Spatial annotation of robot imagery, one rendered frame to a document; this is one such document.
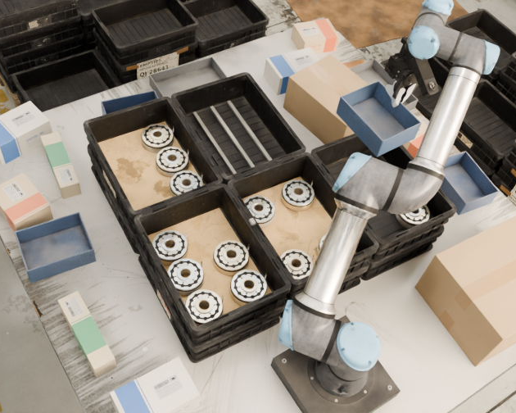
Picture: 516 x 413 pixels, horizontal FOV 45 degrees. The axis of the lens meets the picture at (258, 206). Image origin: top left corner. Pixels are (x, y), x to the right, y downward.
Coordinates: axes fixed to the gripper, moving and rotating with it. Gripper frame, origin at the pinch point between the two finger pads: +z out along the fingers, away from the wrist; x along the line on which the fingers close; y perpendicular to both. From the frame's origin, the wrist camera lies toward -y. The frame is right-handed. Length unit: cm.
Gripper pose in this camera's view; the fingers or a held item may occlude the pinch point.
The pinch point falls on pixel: (397, 104)
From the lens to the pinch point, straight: 194.5
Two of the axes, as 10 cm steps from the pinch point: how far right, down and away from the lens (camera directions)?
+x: -8.4, 3.2, -4.5
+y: -5.2, -7.2, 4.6
